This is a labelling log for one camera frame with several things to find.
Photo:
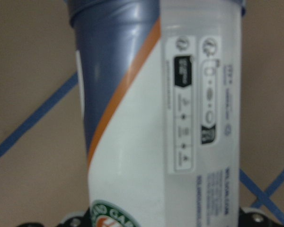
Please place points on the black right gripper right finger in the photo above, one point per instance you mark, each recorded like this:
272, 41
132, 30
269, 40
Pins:
253, 217

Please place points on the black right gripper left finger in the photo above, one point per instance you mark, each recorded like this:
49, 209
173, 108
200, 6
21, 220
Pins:
74, 219

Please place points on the tennis ball can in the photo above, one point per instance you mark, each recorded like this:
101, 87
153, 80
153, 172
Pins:
160, 98

